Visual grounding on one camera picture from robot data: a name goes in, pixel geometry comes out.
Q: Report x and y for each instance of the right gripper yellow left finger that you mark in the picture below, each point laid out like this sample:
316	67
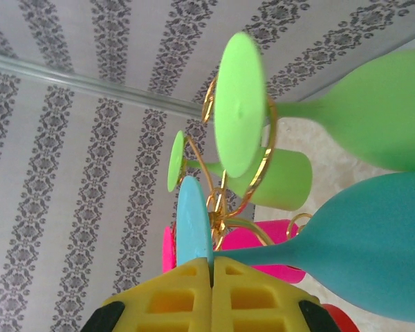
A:
200	276

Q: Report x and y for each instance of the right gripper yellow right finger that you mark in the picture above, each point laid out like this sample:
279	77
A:
221	287

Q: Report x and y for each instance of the pink wine glass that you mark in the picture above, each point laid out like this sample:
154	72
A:
242	238

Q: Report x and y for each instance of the red wine glass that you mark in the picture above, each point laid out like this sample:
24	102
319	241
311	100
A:
335	321

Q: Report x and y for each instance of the teal wine glass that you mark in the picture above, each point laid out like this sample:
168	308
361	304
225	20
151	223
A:
366	249

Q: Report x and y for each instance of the green wine glass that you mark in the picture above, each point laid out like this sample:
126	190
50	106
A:
240	103
287	180

